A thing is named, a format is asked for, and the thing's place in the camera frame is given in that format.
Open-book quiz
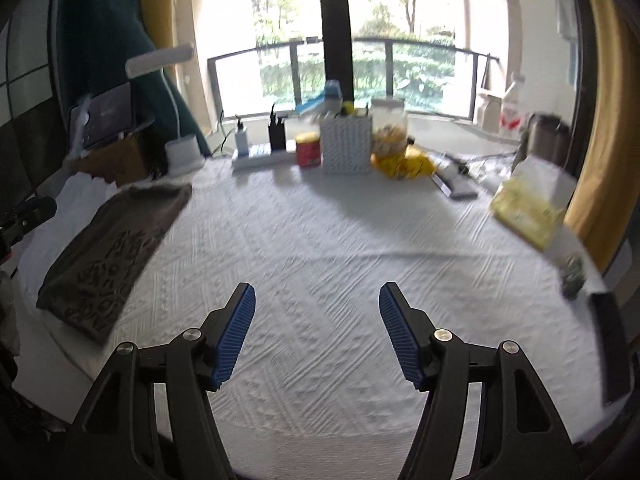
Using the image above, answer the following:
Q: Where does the white charger adapter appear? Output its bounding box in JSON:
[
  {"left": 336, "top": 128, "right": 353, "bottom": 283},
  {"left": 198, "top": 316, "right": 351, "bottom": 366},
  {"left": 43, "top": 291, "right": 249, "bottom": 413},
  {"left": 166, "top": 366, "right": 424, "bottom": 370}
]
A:
[{"left": 234, "top": 117, "right": 250, "bottom": 157}]

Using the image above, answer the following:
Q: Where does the green cactus figurine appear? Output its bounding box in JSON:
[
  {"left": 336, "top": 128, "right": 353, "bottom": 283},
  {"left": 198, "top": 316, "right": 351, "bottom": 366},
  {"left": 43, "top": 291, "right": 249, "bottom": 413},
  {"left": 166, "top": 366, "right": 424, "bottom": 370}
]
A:
[{"left": 559, "top": 254, "right": 586, "bottom": 301}]

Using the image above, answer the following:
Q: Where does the yellow tissue pack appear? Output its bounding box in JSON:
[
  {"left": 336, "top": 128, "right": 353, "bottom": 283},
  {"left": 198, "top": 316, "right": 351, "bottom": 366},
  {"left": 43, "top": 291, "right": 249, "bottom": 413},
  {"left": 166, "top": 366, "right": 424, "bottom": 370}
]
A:
[{"left": 489, "top": 155, "right": 577, "bottom": 252}]

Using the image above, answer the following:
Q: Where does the white power strip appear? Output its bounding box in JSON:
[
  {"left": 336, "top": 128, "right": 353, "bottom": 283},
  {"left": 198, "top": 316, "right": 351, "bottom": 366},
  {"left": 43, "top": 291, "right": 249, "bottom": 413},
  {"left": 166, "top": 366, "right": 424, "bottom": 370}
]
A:
[{"left": 231, "top": 140, "right": 296, "bottom": 171}]

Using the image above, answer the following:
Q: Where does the white folded garment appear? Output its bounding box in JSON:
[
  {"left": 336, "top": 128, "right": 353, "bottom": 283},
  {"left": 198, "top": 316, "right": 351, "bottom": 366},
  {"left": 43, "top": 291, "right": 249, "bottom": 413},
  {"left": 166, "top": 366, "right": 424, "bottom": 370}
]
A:
[{"left": 17, "top": 172, "right": 118, "bottom": 316}]

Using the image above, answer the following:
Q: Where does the brown cardboard box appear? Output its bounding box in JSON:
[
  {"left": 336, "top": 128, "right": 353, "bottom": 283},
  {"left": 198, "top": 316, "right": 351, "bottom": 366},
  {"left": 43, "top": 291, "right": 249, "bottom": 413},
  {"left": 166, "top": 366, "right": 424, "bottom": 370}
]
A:
[{"left": 67, "top": 136, "right": 149, "bottom": 188}]

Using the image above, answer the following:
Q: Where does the dark grey t-shirt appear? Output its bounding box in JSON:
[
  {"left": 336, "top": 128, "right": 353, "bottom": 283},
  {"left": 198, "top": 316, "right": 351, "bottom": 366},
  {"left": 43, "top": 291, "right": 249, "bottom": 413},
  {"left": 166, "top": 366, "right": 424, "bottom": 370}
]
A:
[{"left": 36, "top": 184, "right": 192, "bottom": 346}]

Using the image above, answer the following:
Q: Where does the plastic water bottle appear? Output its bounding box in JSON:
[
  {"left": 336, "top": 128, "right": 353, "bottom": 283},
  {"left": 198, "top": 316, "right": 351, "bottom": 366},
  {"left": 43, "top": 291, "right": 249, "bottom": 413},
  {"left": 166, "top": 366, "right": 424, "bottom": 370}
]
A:
[{"left": 498, "top": 73, "right": 525, "bottom": 138}]

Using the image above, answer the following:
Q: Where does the clear snack jar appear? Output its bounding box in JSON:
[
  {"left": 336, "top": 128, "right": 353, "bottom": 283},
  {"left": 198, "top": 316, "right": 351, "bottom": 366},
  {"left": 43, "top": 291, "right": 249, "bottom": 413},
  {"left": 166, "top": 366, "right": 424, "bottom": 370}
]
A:
[{"left": 370, "top": 98, "right": 408, "bottom": 158}]

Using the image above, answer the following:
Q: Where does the yellow curtain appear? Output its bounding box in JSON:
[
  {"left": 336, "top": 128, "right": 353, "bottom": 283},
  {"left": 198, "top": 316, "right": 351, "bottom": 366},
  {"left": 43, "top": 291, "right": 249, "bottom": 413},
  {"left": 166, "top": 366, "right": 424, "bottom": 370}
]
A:
[{"left": 565, "top": 0, "right": 639, "bottom": 273}]

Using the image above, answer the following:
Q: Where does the teal curtain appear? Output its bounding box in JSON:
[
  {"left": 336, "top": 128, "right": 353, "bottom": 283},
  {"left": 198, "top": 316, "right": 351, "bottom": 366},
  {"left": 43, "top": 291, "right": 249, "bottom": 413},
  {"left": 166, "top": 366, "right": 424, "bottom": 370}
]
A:
[{"left": 51, "top": 0, "right": 210, "bottom": 157}]

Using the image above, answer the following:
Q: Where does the white desk lamp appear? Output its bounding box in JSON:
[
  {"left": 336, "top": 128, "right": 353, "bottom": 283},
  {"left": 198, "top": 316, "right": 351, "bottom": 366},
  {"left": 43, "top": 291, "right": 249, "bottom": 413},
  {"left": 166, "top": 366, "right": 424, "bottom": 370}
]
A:
[{"left": 124, "top": 42, "right": 207, "bottom": 177}]

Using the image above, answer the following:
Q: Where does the red yellow-lidded can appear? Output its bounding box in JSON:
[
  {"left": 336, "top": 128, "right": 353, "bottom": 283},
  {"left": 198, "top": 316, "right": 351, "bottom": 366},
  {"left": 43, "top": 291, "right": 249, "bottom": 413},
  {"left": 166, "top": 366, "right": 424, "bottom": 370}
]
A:
[{"left": 295, "top": 132, "right": 321, "bottom": 169}]

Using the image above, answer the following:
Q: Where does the white perforated basket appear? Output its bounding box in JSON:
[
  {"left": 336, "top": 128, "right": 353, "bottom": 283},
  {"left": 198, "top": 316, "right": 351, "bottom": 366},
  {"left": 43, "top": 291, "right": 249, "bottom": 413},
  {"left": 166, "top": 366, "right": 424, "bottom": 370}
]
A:
[{"left": 319, "top": 115, "right": 372, "bottom": 174}]

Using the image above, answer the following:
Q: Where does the blue face mask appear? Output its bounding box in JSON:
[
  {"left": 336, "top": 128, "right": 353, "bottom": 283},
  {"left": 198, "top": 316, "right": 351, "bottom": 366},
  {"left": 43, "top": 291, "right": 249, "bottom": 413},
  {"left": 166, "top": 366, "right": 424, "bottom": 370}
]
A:
[{"left": 295, "top": 79, "right": 343, "bottom": 117}]

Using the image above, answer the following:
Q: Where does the yellow plush toy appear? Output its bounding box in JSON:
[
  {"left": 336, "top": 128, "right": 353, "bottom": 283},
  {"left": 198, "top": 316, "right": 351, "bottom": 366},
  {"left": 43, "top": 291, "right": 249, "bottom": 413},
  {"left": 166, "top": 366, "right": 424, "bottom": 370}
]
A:
[{"left": 371, "top": 145, "right": 436, "bottom": 180}]

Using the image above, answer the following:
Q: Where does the black laptop box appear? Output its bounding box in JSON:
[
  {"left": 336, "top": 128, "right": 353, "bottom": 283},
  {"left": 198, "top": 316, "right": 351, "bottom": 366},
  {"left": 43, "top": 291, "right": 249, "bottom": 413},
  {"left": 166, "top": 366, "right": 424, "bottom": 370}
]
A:
[{"left": 68, "top": 82, "right": 154, "bottom": 154}]

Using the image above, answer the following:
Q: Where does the white textured tablecloth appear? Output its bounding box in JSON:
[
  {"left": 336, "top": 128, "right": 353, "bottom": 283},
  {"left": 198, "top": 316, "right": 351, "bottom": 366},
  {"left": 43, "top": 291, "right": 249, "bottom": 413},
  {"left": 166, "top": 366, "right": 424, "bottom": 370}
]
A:
[{"left": 8, "top": 152, "right": 632, "bottom": 480}]

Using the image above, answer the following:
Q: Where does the black charger adapter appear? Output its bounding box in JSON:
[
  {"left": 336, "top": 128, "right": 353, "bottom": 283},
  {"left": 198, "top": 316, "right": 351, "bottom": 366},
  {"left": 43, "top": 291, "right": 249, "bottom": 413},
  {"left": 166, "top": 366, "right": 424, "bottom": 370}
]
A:
[{"left": 268, "top": 107, "right": 286, "bottom": 152}]

